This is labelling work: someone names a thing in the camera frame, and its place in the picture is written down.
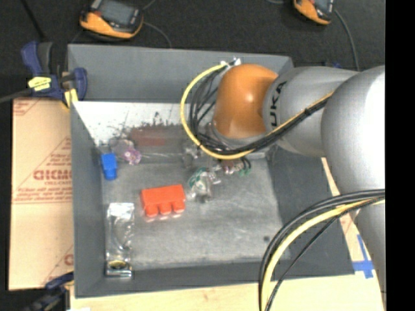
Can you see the clear and green plastic thing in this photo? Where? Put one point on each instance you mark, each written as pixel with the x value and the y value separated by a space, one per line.
pixel 202 185

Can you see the clear glass thing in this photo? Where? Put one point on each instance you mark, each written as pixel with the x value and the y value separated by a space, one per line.
pixel 190 154

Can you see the grey metal bin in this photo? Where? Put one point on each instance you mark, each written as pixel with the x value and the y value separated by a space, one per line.
pixel 210 232

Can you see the orange-red toy brick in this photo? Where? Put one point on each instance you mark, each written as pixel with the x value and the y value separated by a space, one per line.
pixel 162 196

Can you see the red-brown flat block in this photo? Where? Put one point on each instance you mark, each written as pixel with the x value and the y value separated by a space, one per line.
pixel 152 138

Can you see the clear and purple plastic toy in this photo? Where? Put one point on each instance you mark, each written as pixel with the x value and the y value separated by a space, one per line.
pixel 129 154

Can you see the blue toy block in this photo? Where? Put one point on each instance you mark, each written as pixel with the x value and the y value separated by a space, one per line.
pixel 109 165

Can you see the brown cardboard board, red print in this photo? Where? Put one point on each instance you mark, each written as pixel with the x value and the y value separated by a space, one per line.
pixel 39 206

